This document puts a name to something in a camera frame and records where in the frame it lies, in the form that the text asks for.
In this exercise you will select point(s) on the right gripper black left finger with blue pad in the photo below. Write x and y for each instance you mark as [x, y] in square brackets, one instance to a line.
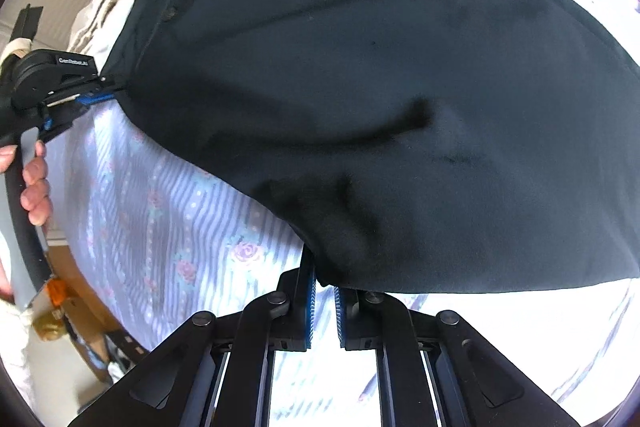
[294, 329]

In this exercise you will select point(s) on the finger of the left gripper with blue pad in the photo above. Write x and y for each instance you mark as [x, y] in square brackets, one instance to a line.
[103, 90]

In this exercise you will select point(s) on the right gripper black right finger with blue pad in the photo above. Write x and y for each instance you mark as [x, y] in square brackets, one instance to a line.
[355, 328]

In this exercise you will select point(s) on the black pants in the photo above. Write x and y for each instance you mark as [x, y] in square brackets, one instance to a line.
[425, 146]

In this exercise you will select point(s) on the person's left hand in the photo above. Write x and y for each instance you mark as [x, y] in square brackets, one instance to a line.
[35, 199]

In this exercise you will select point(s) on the beige garment on bed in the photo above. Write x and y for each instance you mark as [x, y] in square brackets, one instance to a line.
[96, 28]

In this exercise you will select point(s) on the blue floral striped bedsheet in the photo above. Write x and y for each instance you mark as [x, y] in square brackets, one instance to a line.
[159, 239]

